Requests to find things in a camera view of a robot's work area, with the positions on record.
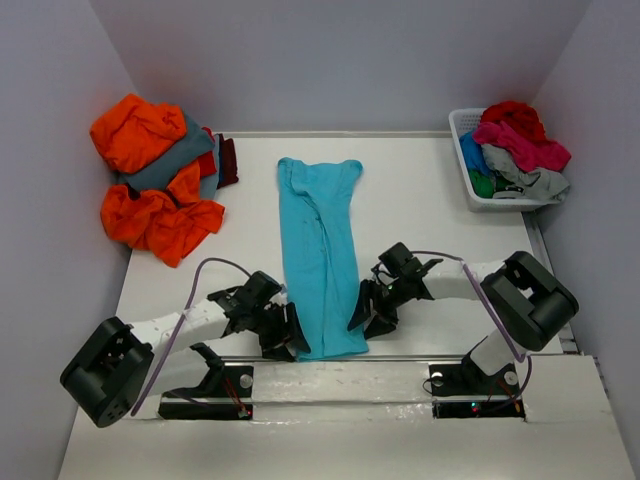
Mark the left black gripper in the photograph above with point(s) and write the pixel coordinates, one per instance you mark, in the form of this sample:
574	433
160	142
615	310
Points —
272	345

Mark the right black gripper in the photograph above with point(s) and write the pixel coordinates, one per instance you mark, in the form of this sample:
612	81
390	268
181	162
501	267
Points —
384	321

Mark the teal t shirt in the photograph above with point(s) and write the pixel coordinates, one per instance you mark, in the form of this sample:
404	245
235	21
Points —
318	253

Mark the orange t shirt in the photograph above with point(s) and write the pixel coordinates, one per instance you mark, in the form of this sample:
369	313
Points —
168	223

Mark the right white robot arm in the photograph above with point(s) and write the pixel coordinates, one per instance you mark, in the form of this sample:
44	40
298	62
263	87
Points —
528	305

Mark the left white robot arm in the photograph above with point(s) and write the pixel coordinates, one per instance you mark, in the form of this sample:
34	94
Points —
107	376

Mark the green garment in basket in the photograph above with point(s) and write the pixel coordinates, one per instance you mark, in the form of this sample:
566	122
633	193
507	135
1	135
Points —
483	186

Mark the blue t shirt in basket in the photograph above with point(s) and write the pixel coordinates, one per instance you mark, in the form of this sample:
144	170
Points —
473	154

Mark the dark red folded shirt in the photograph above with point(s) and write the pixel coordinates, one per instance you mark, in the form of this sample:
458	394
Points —
227	160

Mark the white plastic laundry basket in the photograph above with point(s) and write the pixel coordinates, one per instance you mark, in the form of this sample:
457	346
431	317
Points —
465	120

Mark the grey t shirt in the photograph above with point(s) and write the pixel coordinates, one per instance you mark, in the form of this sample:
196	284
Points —
540	184

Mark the magenta t shirt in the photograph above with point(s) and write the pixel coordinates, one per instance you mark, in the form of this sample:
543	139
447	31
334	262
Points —
526	155

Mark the red t shirt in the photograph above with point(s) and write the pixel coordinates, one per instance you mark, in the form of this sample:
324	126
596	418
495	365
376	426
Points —
521	117

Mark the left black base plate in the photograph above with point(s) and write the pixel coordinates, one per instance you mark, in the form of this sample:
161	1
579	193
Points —
224	394

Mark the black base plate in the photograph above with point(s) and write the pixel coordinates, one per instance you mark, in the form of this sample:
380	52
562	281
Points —
454	397
224	394

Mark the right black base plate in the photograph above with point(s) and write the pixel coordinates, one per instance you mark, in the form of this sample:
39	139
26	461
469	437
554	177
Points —
454	397

